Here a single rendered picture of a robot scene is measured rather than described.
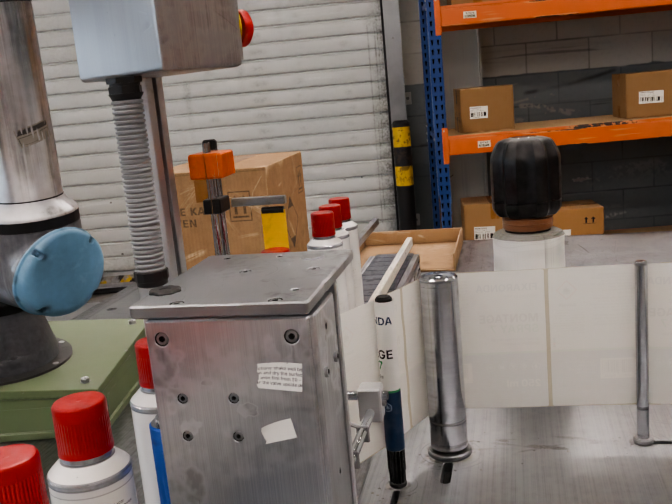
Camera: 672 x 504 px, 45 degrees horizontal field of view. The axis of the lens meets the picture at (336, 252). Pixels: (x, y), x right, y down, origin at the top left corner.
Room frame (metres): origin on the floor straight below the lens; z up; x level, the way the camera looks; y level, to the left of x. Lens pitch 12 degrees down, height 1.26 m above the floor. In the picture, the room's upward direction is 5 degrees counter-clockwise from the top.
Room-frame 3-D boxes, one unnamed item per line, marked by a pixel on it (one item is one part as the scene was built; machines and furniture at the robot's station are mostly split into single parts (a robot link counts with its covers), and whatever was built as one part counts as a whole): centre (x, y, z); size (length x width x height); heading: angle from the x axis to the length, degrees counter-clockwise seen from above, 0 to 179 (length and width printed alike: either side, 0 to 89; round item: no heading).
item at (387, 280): (1.22, -0.04, 0.91); 1.07 x 0.01 x 0.02; 167
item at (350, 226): (1.25, -0.01, 0.98); 0.05 x 0.05 x 0.20
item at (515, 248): (0.96, -0.23, 1.03); 0.09 x 0.09 x 0.30
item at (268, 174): (1.69, 0.20, 0.99); 0.30 x 0.24 x 0.27; 168
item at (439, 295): (0.77, -0.10, 0.97); 0.05 x 0.05 x 0.19
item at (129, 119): (0.81, 0.19, 1.18); 0.04 x 0.04 x 0.21
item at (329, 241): (1.13, 0.01, 0.98); 0.05 x 0.05 x 0.20
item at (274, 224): (0.95, 0.07, 1.09); 0.03 x 0.01 x 0.06; 77
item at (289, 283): (0.51, 0.06, 1.14); 0.14 x 0.11 x 0.01; 167
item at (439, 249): (1.92, -0.17, 0.85); 0.30 x 0.26 x 0.04; 167
